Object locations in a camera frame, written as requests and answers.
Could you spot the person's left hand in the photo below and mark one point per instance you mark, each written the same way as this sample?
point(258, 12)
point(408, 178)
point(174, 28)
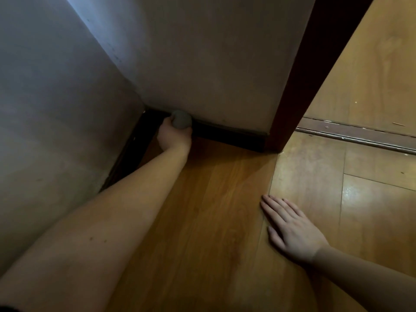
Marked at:
point(175, 139)

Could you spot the person's right hand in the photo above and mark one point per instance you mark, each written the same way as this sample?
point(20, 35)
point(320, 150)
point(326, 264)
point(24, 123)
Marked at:
point(295, 237)

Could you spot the grey cleaning cloth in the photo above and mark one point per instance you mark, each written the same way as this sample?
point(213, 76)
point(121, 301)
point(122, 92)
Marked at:
point(182, 119)

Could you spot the chipped dark brown baseboard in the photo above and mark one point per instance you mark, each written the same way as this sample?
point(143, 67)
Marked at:
point(136, 149)

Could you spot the person's left forearm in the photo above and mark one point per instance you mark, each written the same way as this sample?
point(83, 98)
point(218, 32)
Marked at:
point(97, 230)

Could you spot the person's right forearm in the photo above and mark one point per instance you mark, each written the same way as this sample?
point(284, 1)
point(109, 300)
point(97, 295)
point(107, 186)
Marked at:
point(364, 282)

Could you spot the metal door threshold strip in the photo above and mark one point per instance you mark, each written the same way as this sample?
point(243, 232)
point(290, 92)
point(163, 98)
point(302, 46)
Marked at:
point(357, 134)

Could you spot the black shirt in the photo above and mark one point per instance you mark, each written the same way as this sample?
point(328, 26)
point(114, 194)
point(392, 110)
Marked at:
point(5, 309)

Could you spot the reddish brown door frame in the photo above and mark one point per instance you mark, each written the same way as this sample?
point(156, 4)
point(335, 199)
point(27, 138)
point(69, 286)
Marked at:
point(308, 77)

